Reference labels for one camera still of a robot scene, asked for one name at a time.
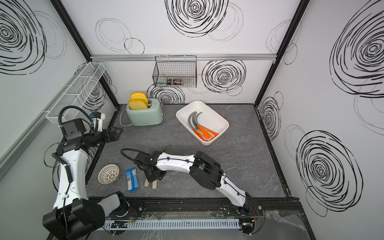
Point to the rear yellow toast slice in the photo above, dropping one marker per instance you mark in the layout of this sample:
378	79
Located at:
139	96

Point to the front yellow toast slice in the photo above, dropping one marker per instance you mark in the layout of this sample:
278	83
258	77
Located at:
137	104

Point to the blue snack packet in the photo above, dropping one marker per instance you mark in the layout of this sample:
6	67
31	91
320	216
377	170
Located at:
132	179

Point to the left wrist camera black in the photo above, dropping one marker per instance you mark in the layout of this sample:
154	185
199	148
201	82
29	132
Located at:
73	129

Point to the white slotted cable duct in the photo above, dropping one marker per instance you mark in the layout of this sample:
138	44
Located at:
194	224

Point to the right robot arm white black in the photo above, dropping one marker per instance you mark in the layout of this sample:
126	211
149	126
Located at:
202	168

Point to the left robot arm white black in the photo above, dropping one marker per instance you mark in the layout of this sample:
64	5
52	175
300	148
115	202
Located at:
74	215

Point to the black wire wall basket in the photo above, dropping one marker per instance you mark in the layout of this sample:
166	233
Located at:
182	67

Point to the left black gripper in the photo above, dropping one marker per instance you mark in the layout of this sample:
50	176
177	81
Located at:
114	137

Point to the white rectangular storage box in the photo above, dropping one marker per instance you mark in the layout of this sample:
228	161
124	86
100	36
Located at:
208	118

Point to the white mesh wall shelf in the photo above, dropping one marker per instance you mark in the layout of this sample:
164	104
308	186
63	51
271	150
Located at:
83	91

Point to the small jar in basket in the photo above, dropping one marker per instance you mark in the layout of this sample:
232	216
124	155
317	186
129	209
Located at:
174	82

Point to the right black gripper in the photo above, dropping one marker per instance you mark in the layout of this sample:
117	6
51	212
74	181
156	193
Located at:
149	178

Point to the mint green toaster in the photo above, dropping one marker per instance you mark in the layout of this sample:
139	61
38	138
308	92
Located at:
153	115

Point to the yellow toast slice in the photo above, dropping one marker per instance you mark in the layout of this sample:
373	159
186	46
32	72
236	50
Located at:
139	96
137	104

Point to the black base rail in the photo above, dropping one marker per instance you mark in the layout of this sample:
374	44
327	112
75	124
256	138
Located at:
256	206

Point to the white round sink strainer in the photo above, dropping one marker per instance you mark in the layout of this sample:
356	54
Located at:
108	174

